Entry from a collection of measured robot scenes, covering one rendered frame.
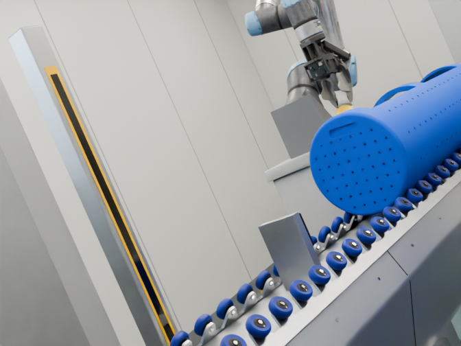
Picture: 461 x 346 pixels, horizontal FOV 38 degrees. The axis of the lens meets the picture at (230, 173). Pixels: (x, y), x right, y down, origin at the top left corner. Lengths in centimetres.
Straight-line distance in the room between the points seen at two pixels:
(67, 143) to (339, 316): 70
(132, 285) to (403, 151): 74
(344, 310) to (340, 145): 58
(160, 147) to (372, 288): 428
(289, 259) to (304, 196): 89
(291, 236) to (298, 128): 100
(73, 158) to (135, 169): 372
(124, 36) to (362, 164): 429
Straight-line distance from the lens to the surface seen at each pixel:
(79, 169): 153
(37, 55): 157
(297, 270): 145
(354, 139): 177
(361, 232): 151
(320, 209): 232
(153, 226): 518
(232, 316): 141
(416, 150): 179
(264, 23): 206
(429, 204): 182
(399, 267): 155
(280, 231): 144
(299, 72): 249
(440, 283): 176
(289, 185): 234
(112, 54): 563
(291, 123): 238
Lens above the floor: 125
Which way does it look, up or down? 1 degrees down
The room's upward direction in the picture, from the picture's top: 24 degrees counter-clockwise
